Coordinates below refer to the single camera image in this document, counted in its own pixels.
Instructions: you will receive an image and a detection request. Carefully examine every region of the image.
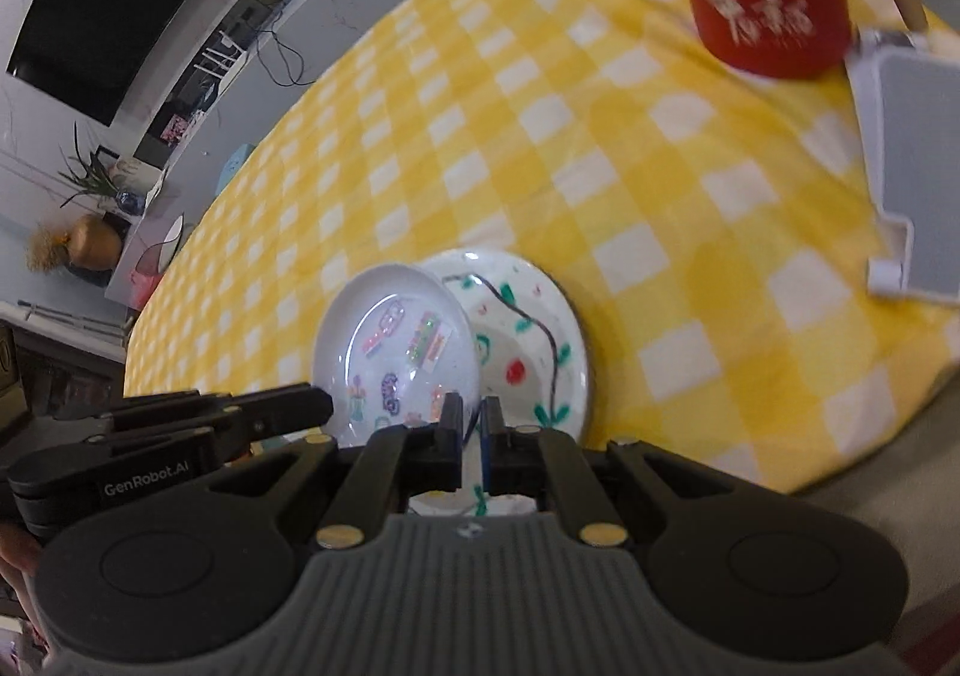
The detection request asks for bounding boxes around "white fruit pattern plate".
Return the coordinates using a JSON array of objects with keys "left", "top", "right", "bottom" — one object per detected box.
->
[{"left": 406, "top": 247, "right": 593, "bottom": 519}]

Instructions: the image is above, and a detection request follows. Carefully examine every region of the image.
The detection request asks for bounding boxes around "small white sticker plate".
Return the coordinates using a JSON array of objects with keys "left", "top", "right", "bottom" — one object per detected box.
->
[{"left": 311, "top": 263, "right": 482, "bottom": 447}]

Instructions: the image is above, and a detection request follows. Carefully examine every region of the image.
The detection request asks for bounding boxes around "left hand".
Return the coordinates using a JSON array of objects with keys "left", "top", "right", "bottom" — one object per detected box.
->
[{"left": 0, "top": 523, "right": 46, "bottom": 639}]

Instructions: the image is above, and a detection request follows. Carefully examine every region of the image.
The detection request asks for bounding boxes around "pink basket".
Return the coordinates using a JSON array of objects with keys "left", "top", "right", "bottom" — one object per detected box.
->
[{"left": 130, "top": 270, "right": 163, "bottom": 311}]

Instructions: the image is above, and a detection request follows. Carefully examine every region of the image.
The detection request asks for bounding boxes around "white round side table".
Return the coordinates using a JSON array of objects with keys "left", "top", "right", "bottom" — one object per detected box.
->
[{"left": 133, "top": 215, "right": 185, "bottom": 277}]

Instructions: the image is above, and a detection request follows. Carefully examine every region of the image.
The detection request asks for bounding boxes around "brown vase with dried flowers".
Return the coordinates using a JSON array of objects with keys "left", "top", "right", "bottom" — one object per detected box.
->
[{"left": 26, "top": 215, "right": 124, "bottom": 273}]

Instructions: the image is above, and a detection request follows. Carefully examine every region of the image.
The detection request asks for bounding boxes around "green plant in blue pot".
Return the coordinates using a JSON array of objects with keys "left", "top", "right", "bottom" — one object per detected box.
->
[{"left": 59, "top": 125, "right": 146, "bottom": 218}]

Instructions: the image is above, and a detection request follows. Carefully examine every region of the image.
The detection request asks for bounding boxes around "light blue plastic stool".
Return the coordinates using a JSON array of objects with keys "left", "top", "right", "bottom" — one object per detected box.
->
[{"left": 215, "top": 143, "right": 256, "bottom": 197}]

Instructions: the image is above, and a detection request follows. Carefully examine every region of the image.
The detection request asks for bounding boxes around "yellow checked tablecloth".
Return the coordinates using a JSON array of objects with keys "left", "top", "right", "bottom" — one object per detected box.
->
[{"left": 125, "top": 0, "right": 958, "bottom": 491}]

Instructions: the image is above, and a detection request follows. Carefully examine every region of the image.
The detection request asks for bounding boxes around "white phone stand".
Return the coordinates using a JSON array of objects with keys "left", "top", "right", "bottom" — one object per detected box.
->
[{"left": 846, "top": 29, "right": 958, "bottom": 304}]

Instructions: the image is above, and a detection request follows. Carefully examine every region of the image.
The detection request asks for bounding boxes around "black cable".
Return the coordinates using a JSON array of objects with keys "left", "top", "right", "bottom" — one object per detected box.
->
[{"left": 254, "top": 7, "right": 321, "bottom": 90}]

